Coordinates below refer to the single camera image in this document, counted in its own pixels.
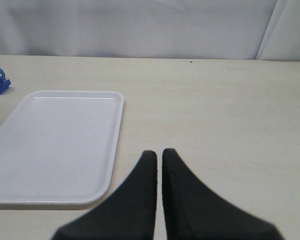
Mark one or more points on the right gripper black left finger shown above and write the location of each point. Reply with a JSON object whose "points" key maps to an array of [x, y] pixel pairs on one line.
{"points": [[129, 213]]}

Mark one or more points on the white plastic tray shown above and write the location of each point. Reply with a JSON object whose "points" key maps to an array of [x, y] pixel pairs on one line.
{"points": [[59, 147]]}

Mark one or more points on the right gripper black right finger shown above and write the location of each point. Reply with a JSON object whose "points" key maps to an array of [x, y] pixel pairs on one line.
{"points": [[192, 211]]}

